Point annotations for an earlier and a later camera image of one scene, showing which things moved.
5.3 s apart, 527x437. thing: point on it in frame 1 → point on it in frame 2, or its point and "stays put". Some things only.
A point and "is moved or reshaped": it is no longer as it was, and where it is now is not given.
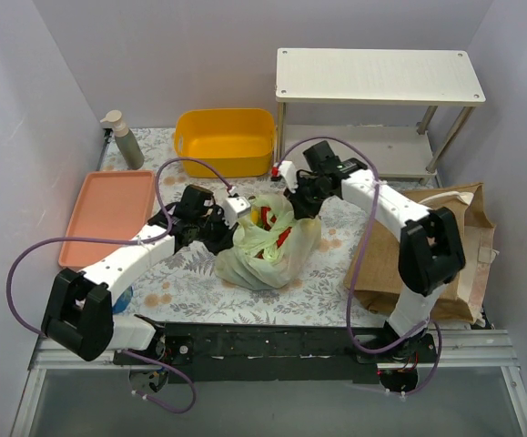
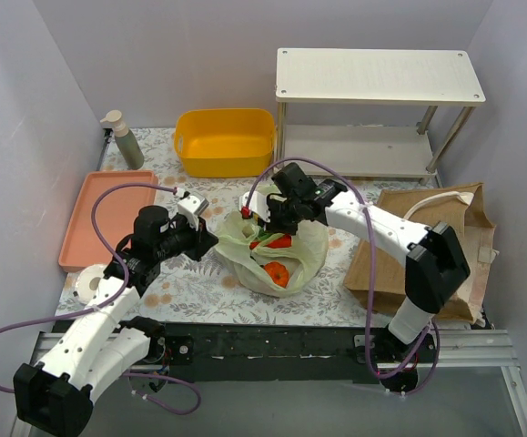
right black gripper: (302, 200) → (280, 215)
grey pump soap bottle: (126, 141) stays put
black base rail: (227, 352) stays put
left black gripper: (220, 232) → (204, 238)
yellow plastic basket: (238, 143) stays put
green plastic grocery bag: (271, 247) is moved or reshaped
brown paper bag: (379, 282) stays put
